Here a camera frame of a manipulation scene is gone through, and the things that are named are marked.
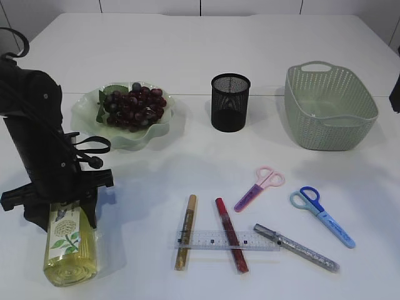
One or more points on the yellow tea bottle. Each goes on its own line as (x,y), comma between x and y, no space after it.
(70,255)

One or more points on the black mesh pen holder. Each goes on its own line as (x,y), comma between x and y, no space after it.
(229,102)

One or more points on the purple grape bunch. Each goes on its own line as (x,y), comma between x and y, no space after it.
(134,107)

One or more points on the clear plastic ruler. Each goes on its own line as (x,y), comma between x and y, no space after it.
(218,240)

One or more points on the green woven plastic basket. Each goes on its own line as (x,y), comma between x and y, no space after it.
(328,107)

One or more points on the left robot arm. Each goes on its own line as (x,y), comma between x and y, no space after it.
(29,92)

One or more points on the silver glitter pen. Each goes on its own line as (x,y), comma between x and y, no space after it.
(296,248)

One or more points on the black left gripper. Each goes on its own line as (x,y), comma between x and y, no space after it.
(57,170)

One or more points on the gold glitter pen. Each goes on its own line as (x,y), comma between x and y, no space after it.
(182,252)

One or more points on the red glitter pen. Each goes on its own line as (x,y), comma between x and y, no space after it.
(237,253)

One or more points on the pink scissors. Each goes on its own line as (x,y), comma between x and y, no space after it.
(266,177)

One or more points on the blue scissors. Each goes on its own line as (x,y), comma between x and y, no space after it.
(308,198)

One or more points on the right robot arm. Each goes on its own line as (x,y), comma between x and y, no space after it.
(394,97)

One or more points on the green wavy glass plate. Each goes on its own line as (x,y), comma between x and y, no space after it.
(84,113)

